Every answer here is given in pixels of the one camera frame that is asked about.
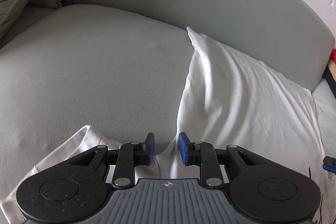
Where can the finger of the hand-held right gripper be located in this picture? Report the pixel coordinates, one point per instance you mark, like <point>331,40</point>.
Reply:
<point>329,166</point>

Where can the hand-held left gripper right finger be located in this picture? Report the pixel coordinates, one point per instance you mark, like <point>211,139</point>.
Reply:
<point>185,148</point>

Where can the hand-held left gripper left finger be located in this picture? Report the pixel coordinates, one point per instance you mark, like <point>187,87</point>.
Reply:
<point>149,148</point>

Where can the light grey shirt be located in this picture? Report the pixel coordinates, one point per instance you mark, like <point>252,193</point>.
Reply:
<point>236,95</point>

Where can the black garment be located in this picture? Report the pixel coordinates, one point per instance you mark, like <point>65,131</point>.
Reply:
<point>331,81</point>

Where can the grey sofa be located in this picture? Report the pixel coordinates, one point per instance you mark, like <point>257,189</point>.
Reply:
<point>92,69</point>

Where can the red cloth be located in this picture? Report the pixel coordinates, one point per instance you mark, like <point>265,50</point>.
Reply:
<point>334,56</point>

